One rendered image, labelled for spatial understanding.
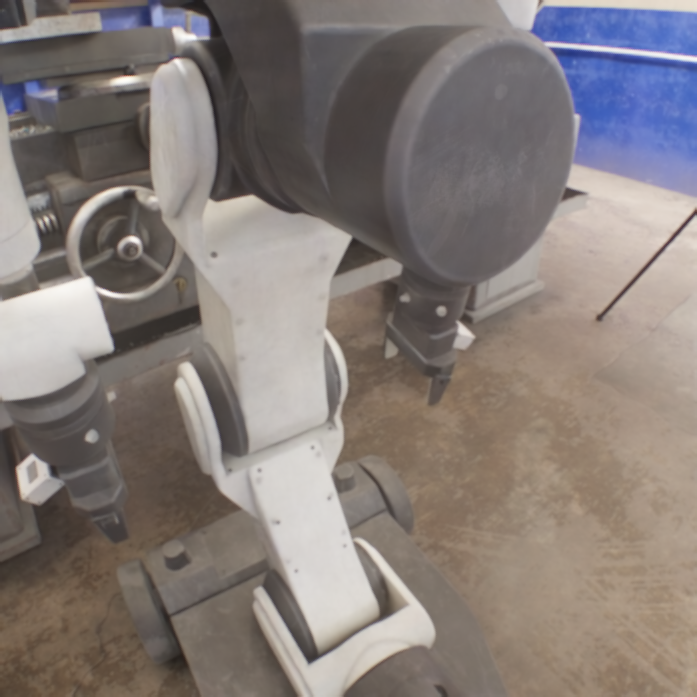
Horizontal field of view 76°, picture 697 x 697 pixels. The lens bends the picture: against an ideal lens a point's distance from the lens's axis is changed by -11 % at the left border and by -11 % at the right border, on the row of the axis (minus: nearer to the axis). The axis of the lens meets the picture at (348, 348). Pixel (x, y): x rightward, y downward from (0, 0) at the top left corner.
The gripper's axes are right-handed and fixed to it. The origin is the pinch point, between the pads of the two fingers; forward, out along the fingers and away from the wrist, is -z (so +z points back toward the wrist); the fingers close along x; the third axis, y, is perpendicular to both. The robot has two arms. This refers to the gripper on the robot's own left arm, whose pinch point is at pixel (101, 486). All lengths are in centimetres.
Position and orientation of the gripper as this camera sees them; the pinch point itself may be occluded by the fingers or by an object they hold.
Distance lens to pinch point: 61.4
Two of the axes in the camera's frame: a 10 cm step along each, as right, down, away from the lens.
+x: -5.2, -6.2, 5.8
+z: 0.9, -7.2, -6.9
